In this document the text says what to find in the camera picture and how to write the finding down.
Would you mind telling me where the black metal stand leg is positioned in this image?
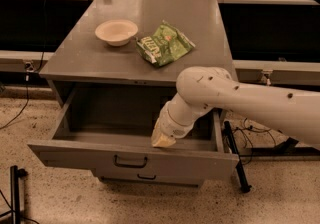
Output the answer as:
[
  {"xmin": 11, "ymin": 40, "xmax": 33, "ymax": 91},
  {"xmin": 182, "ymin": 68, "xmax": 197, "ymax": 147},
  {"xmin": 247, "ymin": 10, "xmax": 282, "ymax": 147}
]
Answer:
[{"xmin": 224, "ymin": 121, "xmax": 251, "ymax": 193}]

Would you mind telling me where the tangled black cables right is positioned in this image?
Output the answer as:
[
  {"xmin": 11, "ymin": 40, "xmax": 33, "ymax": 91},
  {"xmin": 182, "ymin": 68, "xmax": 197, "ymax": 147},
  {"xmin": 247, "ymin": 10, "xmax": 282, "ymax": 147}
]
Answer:
[{"xmin": 229, "ymin": 117, "xmax": 294, "ymax": 159}]

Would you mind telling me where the grey bottom drawer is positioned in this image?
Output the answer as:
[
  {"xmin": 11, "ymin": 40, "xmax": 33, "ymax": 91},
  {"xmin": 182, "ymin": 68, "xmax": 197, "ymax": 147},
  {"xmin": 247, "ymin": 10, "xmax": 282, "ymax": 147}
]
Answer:
[{"xmin": 92, "ymin": 169, "xmax": 204, "ymax": 187}]

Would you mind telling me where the black cable left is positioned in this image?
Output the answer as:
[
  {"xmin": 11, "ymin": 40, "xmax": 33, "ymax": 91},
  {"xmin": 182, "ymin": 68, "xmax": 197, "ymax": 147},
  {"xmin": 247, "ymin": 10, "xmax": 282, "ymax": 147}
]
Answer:
[{"xmin": 0, "ymin": 0, "xmax": 62, "ymax": 131}]

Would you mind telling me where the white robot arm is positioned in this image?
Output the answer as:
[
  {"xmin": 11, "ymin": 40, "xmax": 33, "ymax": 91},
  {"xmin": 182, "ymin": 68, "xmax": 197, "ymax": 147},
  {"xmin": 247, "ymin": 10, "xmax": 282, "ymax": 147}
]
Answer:
[{"xmin": 151, "ymin": 67, "xmax": 320, "ymax": 150}]

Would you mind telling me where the grey metal drawer cabinet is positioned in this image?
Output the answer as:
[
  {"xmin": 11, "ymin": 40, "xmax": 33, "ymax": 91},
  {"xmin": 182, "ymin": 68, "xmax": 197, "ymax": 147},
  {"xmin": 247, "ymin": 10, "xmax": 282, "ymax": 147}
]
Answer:
[{"xmin": 39, "ymin": 0, "xmax": 240, "ymax": 189}]

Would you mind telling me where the green snack bag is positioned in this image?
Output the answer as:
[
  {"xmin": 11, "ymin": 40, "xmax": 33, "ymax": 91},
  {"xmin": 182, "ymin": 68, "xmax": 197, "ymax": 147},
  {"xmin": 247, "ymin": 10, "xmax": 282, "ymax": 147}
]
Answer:
[{"xmin": 136, "ymin": 20, "xmax": 196, "ymax": 68}]

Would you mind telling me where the black stand lower left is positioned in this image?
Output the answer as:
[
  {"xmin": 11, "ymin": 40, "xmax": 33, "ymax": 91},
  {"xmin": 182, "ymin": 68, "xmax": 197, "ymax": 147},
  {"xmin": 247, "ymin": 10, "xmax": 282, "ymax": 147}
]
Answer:
[{"xmin": 0, "ymin": 165, "xmax": 26, "ymax": 224}]

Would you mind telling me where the grey drawer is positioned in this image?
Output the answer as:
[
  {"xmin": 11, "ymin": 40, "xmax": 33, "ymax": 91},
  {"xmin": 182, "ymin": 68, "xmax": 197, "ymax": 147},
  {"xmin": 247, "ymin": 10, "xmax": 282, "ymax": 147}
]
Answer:
[
  {"xmin": 28, "ymin": 84, "xmax": 239, "ymax": 180},
  {"xmin": 92, "ymin": 169, "xmax": 204, "ymax": 187}
]

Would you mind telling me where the grey top drawer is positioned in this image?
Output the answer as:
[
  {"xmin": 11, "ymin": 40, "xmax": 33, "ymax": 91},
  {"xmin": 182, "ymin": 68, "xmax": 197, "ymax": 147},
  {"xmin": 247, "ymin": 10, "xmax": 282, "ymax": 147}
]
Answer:
[{"xmin": 28, "ymin": 84, "xmax": 239, "ymax": 180}]

